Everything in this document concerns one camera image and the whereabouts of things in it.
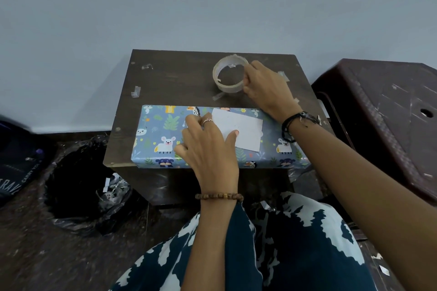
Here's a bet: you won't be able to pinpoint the person's left forearm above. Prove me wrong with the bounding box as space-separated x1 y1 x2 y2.
181 198 243 291

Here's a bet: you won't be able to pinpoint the brown beaded bracelet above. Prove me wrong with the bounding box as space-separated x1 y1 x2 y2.
194 192 245 203

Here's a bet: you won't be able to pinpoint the black purple backpack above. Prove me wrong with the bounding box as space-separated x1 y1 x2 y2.
0 120 47 206

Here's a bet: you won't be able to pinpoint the happy birthday card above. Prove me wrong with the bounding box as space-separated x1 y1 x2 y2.
211 107 264 153

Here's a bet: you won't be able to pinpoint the small dark wooden table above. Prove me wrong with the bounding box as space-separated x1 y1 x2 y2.
103 49 334 206

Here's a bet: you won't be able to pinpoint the crumpled paper scraps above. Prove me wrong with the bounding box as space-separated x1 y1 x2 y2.
95 173 132 205

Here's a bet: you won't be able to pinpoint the black lined trash bin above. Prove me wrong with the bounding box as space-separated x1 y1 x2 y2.
39 137 144 237

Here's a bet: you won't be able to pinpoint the brown plastic stool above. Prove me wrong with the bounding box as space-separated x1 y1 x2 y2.
311 59 437 206

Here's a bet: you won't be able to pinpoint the teal white patterned trousers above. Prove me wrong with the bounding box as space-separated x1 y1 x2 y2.
109 191 378 291

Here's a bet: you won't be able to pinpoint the person's right forearm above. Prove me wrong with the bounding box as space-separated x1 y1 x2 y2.
286 118 437 291

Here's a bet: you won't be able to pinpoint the person's left hand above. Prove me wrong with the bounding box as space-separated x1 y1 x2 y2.
174 112 240 196

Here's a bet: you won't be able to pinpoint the person's right hand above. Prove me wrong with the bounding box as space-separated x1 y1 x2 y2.
242 60 303 124

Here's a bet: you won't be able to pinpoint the black thread bracelet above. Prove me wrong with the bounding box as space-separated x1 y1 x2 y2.
281 111 321 144

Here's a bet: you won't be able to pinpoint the clear tape roll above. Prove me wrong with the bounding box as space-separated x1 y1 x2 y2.
212 54 250 94

